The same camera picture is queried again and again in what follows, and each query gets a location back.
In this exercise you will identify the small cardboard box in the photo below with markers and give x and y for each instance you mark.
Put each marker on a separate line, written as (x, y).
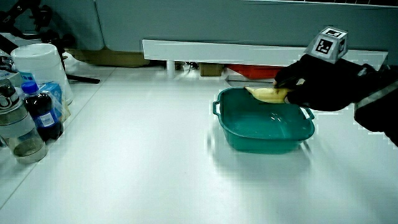
(211, 69)

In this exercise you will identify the person's right forearm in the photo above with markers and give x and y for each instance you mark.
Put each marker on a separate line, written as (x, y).
(381, 109)

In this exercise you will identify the white plastic bucket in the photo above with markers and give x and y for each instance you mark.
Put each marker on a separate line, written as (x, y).
(40, 63)

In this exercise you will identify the clear water bottle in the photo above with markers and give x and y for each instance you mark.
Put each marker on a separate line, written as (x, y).
(18, 133)

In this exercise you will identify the dark soda bottle blue cap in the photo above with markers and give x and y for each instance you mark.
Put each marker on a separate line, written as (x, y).
(43, 116)

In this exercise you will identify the person's right hand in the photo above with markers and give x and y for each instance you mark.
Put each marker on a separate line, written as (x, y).
(323, 84)

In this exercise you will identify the yellow banana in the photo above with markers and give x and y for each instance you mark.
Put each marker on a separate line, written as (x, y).
(266, 94)

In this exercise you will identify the small blue packet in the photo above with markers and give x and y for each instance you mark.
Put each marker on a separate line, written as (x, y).
(27, 76)

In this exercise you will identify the blue carton box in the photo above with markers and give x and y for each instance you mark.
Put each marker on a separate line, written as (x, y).
(56, 93)

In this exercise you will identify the flat brown cardboard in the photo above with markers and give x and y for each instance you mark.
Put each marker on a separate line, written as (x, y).
(109, 57)

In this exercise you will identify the white background desk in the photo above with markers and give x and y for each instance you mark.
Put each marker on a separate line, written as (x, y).
(217, 52)

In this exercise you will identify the teal plastic basin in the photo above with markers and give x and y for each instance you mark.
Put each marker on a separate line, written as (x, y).
(264, 129)

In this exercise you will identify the black tripod stand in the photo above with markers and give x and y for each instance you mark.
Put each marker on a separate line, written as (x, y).
(46, 35)

